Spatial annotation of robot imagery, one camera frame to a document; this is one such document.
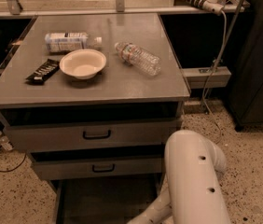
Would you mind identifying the grey bottom drawer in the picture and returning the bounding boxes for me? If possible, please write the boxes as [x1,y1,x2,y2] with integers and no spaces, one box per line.
[51,173,163,224]

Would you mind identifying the grey drawer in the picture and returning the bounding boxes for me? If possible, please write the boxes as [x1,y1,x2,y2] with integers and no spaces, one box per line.
[51,173,163,224]
[32,155,163,180]
[4,118,182,153]

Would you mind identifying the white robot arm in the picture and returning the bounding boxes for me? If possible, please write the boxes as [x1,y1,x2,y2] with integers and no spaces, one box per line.
[127,130,231,224]

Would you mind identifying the grey top drawer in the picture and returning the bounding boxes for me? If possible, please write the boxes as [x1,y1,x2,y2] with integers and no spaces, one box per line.
[4,118,182,153]

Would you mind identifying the grey drawer cabinet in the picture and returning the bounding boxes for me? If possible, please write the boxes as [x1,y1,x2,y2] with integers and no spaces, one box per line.
[0,12,191,191]

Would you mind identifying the grey middle drawer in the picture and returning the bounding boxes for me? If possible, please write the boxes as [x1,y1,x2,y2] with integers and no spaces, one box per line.
[32,155,163,180]

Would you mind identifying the clear plastic water bottle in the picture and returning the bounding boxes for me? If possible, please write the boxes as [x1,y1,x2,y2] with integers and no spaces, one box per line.
[115,42,161,77]

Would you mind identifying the white paper bowl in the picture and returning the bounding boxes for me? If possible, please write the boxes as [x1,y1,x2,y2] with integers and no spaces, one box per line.
[60,49,106,79]

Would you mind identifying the black snack bar wrapper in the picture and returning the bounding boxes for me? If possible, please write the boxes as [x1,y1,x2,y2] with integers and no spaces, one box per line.
[26,59,60,84]

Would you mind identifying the white labelled bottle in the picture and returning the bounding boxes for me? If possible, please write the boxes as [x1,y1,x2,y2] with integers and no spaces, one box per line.
[45,32,103,53]

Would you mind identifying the dark cabinet at right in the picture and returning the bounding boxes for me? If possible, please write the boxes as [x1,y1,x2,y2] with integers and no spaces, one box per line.
[226,0,263,132]

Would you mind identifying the white power strip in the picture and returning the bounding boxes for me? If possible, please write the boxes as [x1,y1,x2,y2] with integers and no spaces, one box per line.
[184,0,224,16]

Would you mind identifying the white cable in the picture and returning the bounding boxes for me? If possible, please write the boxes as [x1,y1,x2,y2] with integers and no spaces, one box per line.
[182,10,228,145]

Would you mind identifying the grey back shelf frame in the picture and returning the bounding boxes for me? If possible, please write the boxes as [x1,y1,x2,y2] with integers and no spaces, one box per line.
[0,0,251,19]

